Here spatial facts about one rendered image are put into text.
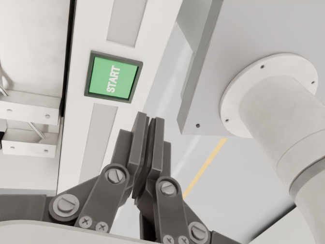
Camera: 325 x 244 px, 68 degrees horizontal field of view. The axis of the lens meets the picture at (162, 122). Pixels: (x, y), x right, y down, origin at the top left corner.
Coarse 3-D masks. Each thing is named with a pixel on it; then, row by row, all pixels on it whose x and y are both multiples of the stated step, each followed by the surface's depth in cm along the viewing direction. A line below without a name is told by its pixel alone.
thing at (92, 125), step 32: (96, 0) 22; (128, 0) 22; (160, 0) 22; (96, 32) 24; (128, 32) 24; (160, 32) 25; (64, 128) 31; (96, 128) 33; (128, 128) 33; (64, 160) 35; (96, 160) 37
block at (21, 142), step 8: (8, 128) 40; (8, 136) 38; (16, 136) 39; (24, 136) 39; (32, 136) 40; (48, 136) 41; (56, 136) 42; (8, 144) 38; (16, 144) 39; (24, 144) 39; (32, 144) 39; (40, 144) 39; (48, 144) 40; (56, 144) 40; (8, 152) 40; (16, 152) 40; (24, 152) 40; (32, 152) 40; (40, 152) 41; (48, 152) 41
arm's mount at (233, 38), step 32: (224, 0) 33; (256, 0) 34; (288, 0) 35; (320, 0) 36; (224, 32) 36; (256, 32) 37; (288, 32) 38; (320, 32) 39; (224, 64) 40; (320, 64) 43; (192, 96) 44; (320, 96) 49; (192, 128) 49; (224, 128) 50
